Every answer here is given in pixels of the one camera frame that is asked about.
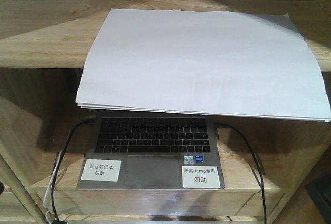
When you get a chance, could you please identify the white paper sheets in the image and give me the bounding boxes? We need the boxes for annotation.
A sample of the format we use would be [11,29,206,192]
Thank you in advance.
[76,9,330,122]

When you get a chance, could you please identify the black right laptop cable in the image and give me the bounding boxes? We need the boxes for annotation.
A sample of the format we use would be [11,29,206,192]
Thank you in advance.
[213,122,267,224]

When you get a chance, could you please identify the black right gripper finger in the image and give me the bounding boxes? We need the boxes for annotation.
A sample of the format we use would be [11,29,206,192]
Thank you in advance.
[305,173,330,218]

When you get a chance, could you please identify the black laptop cable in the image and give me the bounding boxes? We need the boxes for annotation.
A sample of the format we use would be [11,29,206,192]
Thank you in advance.
[50,115,97,224]
[213,122,267,224]

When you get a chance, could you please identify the black left laptop cable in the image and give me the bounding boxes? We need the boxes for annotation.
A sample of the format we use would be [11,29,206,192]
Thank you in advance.
[50,115,97,224]

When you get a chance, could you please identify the silver laptop black screen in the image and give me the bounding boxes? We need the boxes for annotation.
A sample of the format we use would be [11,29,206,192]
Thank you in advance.
[78,116,225,190]

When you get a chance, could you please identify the white laptop cable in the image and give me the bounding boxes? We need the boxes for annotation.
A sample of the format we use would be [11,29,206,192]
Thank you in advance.
[42,149,64,222]

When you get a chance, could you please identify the light wooden shelf unit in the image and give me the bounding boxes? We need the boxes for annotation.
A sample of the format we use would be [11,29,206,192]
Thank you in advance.
[1,0,330,223]

